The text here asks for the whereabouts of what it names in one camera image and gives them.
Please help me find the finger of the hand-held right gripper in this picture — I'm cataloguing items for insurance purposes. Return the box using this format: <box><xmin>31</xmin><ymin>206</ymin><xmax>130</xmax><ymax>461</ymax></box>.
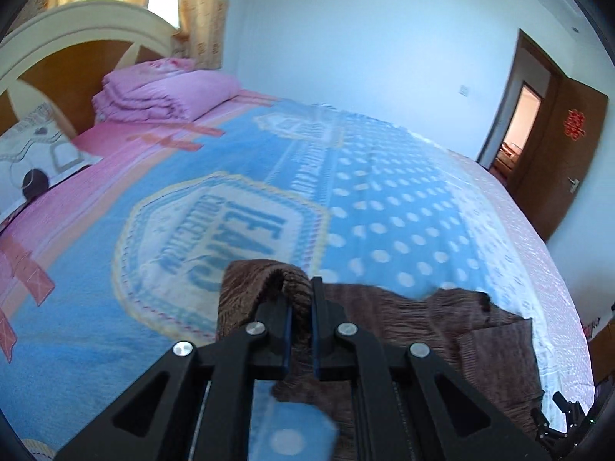
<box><xmin>531</xmin><ymin>408</ymin><xmax>572</xmax><ymax>461</ymax></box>
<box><xmin>552</xmin><ymin>391</ymin><xmax>587</xmax><ymax>430</ymax></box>

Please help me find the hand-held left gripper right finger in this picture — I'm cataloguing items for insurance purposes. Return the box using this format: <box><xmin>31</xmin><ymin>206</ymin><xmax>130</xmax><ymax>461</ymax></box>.
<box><xmin>311</xmin><ymin>276</ymin><xmax>553</xmax><ymax>461</ymax></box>

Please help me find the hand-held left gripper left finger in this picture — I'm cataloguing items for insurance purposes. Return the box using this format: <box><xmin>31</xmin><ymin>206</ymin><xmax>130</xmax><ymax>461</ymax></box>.
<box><xmin>57</xmin><ymin>298</ymin><xmax>295</xmax><ymax>461</ymax></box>

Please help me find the brown knitted garment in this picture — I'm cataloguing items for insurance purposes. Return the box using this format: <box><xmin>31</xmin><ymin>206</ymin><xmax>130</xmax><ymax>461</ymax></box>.
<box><xmin>217</xmin><ymin>259</ymin><xmax>546</xmax><ymax>461</ymax></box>

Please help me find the printed dotted bed blanket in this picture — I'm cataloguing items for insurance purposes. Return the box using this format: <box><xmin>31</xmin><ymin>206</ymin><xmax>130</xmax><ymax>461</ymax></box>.
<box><xmin>0</xmin><ymin>89</ymin><xmax>597</xmax><ymax>461</ymax></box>

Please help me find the brown wooden door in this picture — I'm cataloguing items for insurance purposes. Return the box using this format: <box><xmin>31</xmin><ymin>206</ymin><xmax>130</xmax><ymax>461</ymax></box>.
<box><xmin>507</xmin><ymin>74</ymin><xmax>611</xmax><ymax>243</ymax></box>

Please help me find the folded pink quilt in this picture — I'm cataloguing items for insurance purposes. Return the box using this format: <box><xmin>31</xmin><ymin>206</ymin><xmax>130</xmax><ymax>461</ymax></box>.
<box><xmin>91</xmin><ymin>58</ymin><xmax>241</xmax><ymax>123</ymax></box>

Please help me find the red paper door decoration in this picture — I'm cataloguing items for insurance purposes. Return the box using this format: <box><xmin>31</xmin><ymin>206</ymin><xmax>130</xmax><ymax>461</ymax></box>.
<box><xmin>562</xmin><ymin>109</ymin><xmax>584</xmax><ymax>141</ymax></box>

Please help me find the yellow patterned curtain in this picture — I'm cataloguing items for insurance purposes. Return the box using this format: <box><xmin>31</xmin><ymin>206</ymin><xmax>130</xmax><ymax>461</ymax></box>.
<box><xmin>29</xmin><ymin>0</ymin><xmax>231</xmax><ymax>70</ymax></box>

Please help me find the white patterned pillow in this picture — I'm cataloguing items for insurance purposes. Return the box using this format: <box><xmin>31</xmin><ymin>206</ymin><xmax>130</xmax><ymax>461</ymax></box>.
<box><xmin>0</xmin><ymin>101</ymin><xmax>104</xmax><ymax>224</ymax></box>

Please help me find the cream and wood headboard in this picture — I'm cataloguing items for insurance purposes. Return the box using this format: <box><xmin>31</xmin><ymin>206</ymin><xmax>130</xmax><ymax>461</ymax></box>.
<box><xmin>0</xmin><ymin>0</ymin><xmax>178</xmax><ymax>140</ymax></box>

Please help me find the dark wooden door frame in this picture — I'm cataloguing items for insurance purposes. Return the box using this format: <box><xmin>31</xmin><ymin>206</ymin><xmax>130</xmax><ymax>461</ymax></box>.
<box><xmin>475</xmin><ymin>29</ymin><xmax>563</xmax><ymax>183</ymax></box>

